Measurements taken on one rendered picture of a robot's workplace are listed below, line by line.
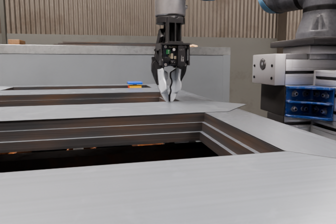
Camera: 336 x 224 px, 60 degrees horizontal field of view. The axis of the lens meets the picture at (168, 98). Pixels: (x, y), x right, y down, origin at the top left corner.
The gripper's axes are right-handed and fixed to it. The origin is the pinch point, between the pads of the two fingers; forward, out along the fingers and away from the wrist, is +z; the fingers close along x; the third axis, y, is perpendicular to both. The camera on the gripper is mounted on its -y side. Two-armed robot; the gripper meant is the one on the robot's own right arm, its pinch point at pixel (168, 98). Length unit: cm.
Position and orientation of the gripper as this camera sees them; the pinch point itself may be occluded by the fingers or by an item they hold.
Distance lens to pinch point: 76.0
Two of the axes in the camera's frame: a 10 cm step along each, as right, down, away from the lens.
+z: 0.0, 9.9, 1.2
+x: 9.8, -0.3, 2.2
